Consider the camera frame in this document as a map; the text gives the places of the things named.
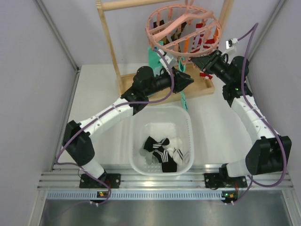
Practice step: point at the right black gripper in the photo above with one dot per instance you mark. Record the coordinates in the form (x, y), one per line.
(206, 63)

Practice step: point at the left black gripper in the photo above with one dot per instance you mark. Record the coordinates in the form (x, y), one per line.
(181, 80)

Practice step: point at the pink round clip hanger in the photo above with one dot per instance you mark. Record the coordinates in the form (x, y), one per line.
(172, 28)

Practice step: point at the black sock white stripes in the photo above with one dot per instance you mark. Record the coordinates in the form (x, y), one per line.
(151, 144)

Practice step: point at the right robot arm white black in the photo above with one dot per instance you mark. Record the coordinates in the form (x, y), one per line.
(270, 151)

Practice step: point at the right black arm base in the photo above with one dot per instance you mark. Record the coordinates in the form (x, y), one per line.
(215, 181)

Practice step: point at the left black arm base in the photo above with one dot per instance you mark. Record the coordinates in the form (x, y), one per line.
(112, 180)

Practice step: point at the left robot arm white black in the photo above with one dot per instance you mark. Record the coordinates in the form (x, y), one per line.
(77, 140)

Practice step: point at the green sock right hanging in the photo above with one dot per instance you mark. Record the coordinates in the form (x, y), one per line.
(182, 68)

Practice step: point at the green sock hanging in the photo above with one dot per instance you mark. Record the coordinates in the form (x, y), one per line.
(182, 68)
(154, 59)

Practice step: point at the red white striped sock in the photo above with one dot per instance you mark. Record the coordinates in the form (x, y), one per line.
(198, 44)

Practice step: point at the green sock left hanging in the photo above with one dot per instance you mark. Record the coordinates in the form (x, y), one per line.
(154, 59)

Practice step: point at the white plastic laundry basket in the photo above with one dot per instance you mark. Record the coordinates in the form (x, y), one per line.
(159, 122)

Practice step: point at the white sock in basket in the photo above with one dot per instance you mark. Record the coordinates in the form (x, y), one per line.
(177, 151)

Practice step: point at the grey sock in basket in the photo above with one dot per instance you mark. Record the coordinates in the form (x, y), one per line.
(147, 155)

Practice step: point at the black striped sock in basket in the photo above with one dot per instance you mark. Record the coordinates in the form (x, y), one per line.
(168, 165)

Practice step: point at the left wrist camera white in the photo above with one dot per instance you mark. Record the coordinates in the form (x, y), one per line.
(167, 60)

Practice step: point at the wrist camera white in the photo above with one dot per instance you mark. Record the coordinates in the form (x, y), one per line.
(167, 60)
(231, 44)

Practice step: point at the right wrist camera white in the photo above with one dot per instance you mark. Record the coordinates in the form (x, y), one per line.
(231, 44)

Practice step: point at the aluminium mounting rail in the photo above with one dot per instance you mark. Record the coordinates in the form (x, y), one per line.
(67, 177)

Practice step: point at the perforated grey cable duct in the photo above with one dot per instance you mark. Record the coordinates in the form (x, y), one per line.
(142, 195)

